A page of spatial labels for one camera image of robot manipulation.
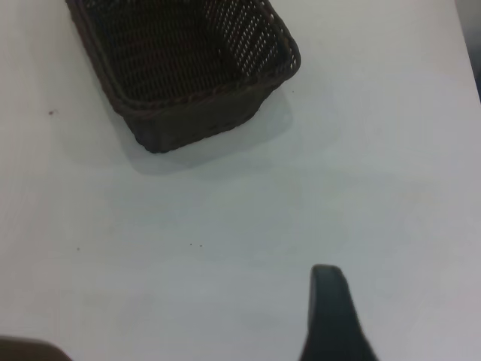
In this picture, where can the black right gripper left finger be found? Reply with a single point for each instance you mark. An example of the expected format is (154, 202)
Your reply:
(26, 350)

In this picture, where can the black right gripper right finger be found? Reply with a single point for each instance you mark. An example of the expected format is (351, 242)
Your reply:
(334, 323)

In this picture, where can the dark brown woven basket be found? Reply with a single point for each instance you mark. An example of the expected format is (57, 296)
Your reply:
(176, 56)

